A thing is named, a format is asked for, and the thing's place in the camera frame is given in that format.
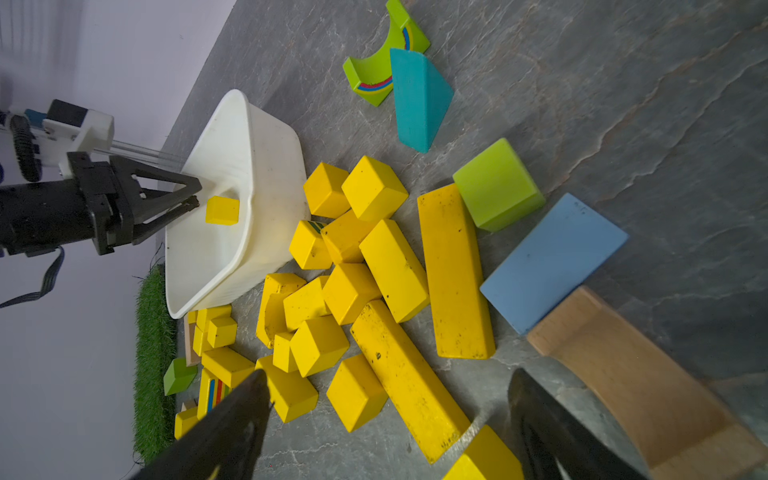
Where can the light blue flat block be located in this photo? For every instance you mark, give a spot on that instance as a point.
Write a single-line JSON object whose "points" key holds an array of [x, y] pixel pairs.
{"points": [[569, 243]]}

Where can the light green cube block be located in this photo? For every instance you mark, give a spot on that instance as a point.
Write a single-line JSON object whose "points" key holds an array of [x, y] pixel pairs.
{"points": [[496, 187]]}

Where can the green arch block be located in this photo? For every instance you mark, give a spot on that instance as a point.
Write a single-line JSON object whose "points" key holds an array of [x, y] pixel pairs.
{"points": [[371, 77]]}

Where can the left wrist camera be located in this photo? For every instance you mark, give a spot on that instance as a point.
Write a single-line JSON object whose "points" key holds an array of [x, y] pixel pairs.
{"points": [[72, 128]]}

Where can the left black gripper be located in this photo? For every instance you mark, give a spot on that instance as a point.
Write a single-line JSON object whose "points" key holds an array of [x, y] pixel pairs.
{"points": [[111, 189]]}

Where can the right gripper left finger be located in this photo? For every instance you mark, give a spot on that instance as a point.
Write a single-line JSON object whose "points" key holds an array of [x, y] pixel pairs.
{"points": [[226, 443]]}

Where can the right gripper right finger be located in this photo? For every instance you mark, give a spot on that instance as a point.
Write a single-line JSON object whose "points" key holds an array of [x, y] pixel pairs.
{"points": [[549, 441]]}

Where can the white plastic bin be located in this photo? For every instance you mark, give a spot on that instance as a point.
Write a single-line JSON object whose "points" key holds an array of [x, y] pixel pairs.
{"points": [[246, 154]]}

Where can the teal triangle block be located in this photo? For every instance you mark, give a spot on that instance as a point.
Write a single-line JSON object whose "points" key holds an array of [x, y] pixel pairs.
{"points": [[422, 97]]}

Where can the natural wood arch block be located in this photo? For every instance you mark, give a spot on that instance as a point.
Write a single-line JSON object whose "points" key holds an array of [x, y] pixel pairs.
{"points": [[681, 429]]}

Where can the yellow block right pile left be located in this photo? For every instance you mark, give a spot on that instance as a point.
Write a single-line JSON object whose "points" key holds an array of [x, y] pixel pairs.
{"points": [[291, 394]]}

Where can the green wedge block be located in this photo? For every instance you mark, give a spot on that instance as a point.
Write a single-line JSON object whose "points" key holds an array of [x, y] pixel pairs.
{"points": [[178, 376]]}

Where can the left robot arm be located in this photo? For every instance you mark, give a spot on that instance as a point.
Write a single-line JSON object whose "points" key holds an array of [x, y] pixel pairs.
{"points": [[39, 217]]}

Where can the green artificial grass mat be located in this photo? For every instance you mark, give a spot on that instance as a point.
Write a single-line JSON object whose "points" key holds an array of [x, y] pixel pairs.
{"points": [[156, 347]]}

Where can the long yellow block left pile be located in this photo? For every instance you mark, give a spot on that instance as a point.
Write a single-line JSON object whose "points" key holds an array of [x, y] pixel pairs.
{"points": [[227, 365]]}

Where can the long yellow block right upright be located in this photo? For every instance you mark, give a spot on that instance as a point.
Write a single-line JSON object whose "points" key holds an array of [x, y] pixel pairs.
{"points": [[460, 313]]}

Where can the yellow rectangular block left pile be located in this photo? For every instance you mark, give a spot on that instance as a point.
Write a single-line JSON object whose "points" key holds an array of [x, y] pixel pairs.
{"points": [[212, 392]]}

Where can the long yellow block right diagonal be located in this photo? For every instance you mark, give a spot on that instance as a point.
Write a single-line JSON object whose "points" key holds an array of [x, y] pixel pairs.
{"points": [[432, 416]]}

